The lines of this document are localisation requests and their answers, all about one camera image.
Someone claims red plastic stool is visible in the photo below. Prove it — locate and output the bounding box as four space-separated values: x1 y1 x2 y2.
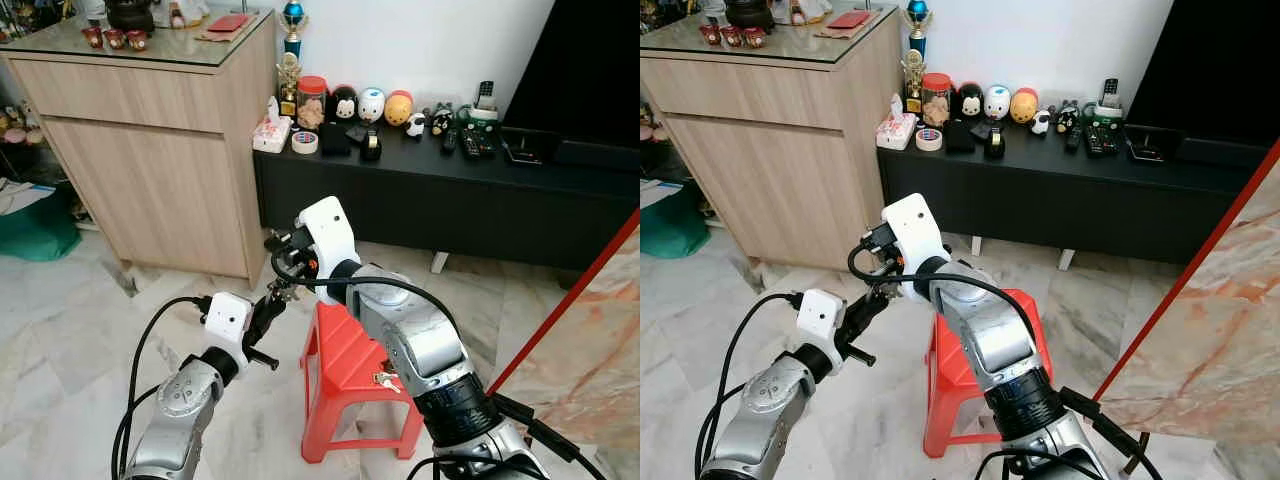
922 288 1053 459
300 298 426 464

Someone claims light wooden cabinet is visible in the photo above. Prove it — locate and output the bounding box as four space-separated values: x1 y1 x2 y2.
640 5 906 271
0 8 278 281

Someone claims white and pink tissue box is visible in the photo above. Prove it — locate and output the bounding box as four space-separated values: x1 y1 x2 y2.
876 94 918 151
252 97 293 154

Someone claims clear jar with red lid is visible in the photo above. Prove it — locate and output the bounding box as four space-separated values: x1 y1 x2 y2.
296 75 330 131
920 73 954 129

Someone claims small gold trophy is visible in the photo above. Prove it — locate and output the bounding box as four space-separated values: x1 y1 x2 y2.
902 50 928 114
277 52 303 118

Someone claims black low TV console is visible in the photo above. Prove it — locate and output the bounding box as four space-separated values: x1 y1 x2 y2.
252 125 641 275
877 120 1271 269

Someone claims blue trophy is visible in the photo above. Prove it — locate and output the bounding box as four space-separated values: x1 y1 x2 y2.
905 0 933 56
280 0 308 56

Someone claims dark display shelf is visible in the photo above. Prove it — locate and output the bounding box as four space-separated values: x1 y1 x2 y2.
0 0 76 191
640 0 701 186

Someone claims white figurine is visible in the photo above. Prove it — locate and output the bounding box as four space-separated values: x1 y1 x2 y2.
150 0 211 28
775 0 833 26

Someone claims black tray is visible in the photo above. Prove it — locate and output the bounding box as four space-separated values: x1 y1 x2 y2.
1125 125 1186 164
500 127 561 166

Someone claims black pot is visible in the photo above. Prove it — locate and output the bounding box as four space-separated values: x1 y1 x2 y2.
105 0 156 33
725 0 776 29

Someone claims marble folding table red edge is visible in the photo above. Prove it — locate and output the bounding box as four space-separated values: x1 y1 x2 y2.
1095 138 1280 441
487 208 641 456

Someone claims black metal table leg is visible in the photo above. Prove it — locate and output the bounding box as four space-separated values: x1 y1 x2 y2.
1122 432 1151 475

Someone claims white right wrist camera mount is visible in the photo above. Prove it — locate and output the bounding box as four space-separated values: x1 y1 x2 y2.
297 196 358 283
882 193 946 301

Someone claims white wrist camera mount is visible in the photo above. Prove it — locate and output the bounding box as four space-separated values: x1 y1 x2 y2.
297 196 358 283
882 193 946 301
205 292 253 353
797 289 848 346

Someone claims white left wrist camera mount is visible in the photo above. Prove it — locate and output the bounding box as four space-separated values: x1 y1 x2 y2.
797 289 848 346
205 292 253 353

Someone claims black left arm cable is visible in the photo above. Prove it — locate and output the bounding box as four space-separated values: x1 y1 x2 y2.
112 296 213 480
695 290 806 480

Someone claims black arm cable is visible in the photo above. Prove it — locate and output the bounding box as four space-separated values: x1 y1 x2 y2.
112 296 213 480
848 238 1166 480
268 243 611 480
695 290 806 480

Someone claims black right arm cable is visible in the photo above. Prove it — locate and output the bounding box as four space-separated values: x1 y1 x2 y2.
848 238 1166 480
268 243 611 480

